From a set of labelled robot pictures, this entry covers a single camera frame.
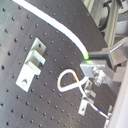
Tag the small metal cable clip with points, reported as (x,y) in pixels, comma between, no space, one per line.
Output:
(87,98)

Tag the large metal cable clip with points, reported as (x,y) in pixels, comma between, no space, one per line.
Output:
(30,67)

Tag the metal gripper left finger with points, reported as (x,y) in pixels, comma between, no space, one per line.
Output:
(99,71)

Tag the aluminium frame profile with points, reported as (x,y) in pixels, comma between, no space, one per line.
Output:
(110,16)

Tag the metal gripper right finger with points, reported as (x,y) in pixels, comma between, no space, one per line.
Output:
(104,54)

